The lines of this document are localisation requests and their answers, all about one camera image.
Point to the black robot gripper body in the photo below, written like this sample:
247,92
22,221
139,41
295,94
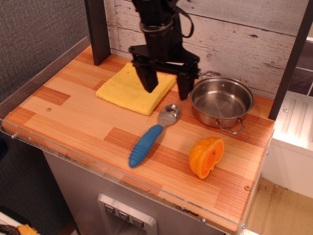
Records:
164,52

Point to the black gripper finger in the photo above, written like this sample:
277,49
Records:
148,77
185,83

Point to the stainless steel pot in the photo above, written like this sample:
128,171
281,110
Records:
221,102

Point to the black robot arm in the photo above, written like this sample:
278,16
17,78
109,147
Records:
156,12

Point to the yellow folded cloth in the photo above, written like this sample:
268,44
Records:
126,90

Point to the orange plastic pumpkin half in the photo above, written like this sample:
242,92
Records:
204,155

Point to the grey metal cabinet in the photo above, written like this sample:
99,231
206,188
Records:
80,188

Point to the silver control panel with buttons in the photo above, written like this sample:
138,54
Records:
122,219

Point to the orange toy bottom left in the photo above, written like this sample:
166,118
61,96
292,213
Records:
19,230

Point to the blue handled metal spoon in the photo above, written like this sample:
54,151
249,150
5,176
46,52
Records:
168,116

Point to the dark left vertical post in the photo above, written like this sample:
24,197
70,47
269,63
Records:
98,30

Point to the dark vertical post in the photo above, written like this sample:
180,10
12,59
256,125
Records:
98,30
293,60

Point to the dark right vertical post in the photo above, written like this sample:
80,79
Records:
293,60

